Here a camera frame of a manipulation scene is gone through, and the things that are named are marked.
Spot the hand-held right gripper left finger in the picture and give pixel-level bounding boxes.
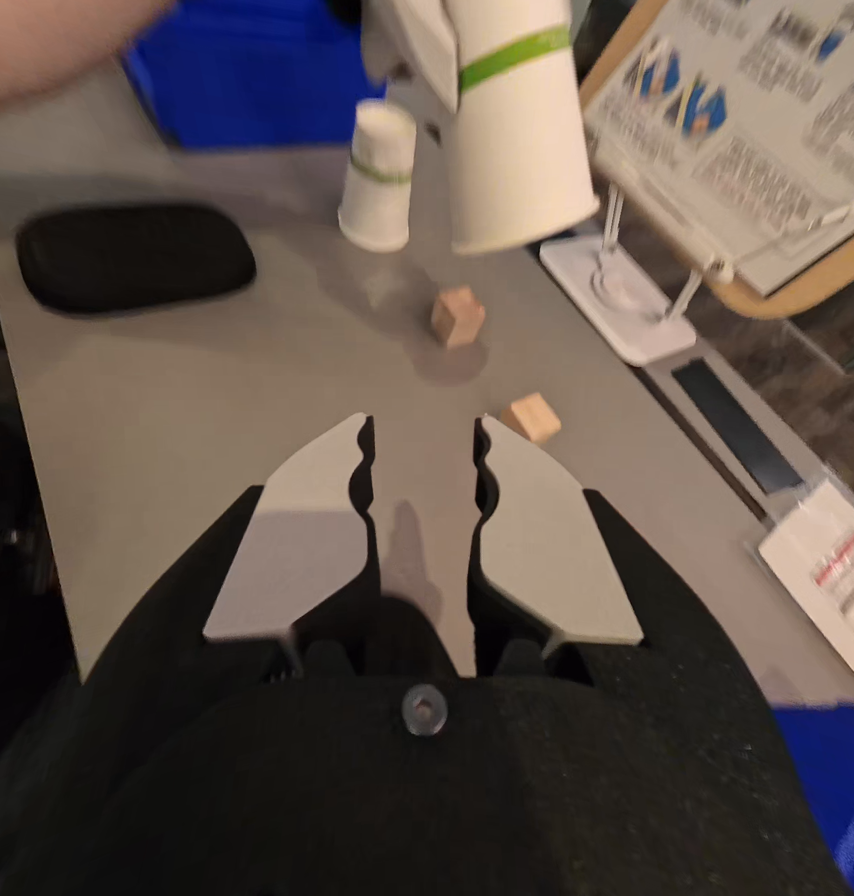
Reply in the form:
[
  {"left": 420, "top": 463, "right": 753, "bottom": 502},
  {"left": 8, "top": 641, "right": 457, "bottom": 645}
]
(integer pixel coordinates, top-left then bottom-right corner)
[{"left": 201, "top": 412, "right": 382, "bottom": 673}]

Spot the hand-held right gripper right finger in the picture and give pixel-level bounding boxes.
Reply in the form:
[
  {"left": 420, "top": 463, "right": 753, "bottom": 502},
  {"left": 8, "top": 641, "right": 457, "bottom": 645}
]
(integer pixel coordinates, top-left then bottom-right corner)
[{"left": 467, "top": 413, "right": 646, "bottom": 666}]

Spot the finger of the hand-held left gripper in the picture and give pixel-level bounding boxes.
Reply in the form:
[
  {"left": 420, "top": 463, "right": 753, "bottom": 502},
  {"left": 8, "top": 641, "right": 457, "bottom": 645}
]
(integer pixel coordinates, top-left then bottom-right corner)
[{"left": 360, "top": 0, "right": 464, "bottom": 146}]

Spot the wooden cube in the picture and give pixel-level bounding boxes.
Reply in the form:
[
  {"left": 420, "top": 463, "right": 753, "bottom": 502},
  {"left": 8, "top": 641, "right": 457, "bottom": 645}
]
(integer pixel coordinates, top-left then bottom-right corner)
[
  {"left": 500, "top": 392, "right": 562, "bottom": 445},
  {"left": 429, "top": 286, "right": 487, "bottom": 350}
]

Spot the blue plastic bin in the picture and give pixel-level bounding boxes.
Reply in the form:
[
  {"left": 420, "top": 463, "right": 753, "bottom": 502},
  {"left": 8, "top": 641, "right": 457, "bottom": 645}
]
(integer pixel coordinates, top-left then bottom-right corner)
[
  {"left": 122, "top": 0, "right": 389, "bottom": 150},
  {"left": 770, "top": 700, "right": 854, "bottom": 890}
]

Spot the white green-striped paper cup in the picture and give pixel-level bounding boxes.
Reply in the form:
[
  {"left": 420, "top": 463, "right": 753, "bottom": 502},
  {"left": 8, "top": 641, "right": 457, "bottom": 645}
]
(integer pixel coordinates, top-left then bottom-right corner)
[
  {"left": 444, "top": 0, "right": 601, "bottom": 255},
  {"left": 337, "top": 98, "right": 419, "bottom": 253}
]

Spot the person's left forearm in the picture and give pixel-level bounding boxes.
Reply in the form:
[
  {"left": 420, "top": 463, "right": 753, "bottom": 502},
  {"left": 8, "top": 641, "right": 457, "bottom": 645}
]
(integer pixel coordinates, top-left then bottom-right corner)
[{"left": 0, "top": 0, "right": 179, "bottom": 116}]

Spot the acrylic paper sign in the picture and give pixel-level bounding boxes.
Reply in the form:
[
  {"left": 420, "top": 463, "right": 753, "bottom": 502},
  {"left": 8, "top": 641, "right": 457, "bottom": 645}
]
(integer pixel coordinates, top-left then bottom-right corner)
[{"left": 742, "top": 479, "right": 854, "bottom": 695}]

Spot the person's dark jacket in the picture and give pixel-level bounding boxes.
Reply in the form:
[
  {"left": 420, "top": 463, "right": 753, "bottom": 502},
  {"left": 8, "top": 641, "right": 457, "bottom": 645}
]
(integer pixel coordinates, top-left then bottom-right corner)
[{"left": 0, "top": 294, "right": 85, "bottom": 771}]

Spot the black padded wrist rest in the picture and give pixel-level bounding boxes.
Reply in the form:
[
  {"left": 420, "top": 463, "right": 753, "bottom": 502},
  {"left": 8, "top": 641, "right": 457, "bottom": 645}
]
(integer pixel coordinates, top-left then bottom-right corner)
[{"left": 15, "top": 202, "right": 257, "bottom": 314}]

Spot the printed instruction sheet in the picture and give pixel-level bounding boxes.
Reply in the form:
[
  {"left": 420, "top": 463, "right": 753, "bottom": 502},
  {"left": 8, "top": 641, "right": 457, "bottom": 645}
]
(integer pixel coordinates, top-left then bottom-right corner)
[{"left": 595, "top": 0, "right": 854, "bottom": 295}]

